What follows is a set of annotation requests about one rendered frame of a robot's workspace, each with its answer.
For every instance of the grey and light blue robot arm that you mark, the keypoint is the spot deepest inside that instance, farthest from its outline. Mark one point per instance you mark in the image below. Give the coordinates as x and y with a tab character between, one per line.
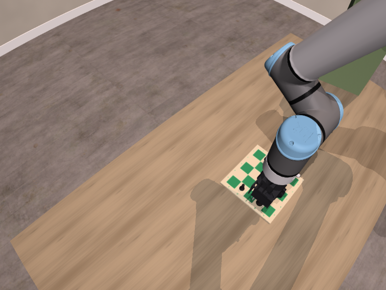
295	69

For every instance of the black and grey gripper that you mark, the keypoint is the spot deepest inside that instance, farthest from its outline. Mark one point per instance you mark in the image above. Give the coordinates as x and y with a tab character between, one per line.
266	194

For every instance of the green and cream chessboard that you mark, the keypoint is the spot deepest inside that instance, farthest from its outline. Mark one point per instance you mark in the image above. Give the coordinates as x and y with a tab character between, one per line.
246	172

